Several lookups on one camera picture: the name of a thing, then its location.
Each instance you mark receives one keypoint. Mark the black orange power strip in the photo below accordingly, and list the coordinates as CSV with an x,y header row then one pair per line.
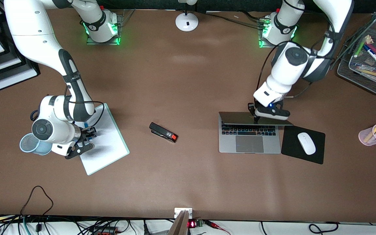
x,y
104,231

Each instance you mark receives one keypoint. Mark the white post base plate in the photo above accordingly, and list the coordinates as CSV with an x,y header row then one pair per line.
x,y
177,211

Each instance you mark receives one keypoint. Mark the black mesh desk tray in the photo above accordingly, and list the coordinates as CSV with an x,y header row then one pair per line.
x,y
348,70

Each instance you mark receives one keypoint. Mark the red digit display board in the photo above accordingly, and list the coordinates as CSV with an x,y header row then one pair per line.
x,y
193,224

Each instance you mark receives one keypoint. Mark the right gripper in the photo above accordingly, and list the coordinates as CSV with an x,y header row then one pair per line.
x,y
86,133

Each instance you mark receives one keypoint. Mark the yellow pen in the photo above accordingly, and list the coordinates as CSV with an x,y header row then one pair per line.
x,y
375,128

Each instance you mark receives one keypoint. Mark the light blue mesh pen cup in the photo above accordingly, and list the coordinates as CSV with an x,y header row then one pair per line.
x,y
26,145

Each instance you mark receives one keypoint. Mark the grey laptop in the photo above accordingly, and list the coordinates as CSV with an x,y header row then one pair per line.
x,y
250,143

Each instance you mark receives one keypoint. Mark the black mouse pad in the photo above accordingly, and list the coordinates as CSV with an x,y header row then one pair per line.
x,y
289,143

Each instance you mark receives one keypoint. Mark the white computer mouse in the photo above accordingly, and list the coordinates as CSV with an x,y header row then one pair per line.
x,y
306,143

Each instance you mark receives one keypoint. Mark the white lamp base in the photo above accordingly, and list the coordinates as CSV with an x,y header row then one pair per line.
x,y
187,22

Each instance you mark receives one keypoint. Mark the grey marker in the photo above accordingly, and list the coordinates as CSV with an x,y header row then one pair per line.
x,y
364,66

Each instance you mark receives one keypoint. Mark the white paper sheet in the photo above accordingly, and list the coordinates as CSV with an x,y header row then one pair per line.
x,y
109,153

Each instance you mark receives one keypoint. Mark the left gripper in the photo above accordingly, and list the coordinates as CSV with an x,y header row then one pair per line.
x,y
251,107

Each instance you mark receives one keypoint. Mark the green marker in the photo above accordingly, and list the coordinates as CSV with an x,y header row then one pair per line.
x,y
359,49

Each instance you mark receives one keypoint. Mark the yellow marker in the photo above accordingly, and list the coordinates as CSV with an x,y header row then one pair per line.
x,y
372,72

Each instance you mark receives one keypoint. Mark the black stapler red tip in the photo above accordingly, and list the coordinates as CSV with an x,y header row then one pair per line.
x,y
162,131

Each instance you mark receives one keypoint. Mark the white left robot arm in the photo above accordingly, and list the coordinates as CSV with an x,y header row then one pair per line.
x,y
282,75

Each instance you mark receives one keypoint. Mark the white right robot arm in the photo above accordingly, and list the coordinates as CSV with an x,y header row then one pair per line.
x,y
34,29

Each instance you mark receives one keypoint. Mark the black letter tray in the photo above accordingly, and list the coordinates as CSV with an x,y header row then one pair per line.
x,y
28,70

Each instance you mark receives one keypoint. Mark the mint green clipboard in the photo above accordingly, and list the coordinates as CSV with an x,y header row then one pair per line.
x,y
117,129

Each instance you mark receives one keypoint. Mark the aluminium profile post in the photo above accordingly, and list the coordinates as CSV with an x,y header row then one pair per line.
x,y
179,225

